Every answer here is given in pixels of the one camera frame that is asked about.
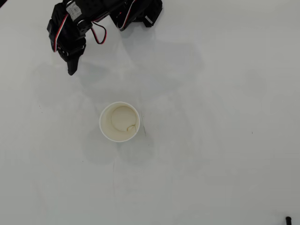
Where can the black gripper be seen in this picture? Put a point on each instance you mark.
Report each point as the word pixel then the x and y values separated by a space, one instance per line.
pixel 71 61

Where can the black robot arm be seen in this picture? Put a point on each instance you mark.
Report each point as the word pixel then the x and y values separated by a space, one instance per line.
pixel 98 11

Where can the white paper cup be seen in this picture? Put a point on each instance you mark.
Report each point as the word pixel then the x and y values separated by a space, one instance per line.
pixel 119 122

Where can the small black cylindrical object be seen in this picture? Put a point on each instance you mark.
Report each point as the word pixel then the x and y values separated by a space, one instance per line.
pixel 288 220

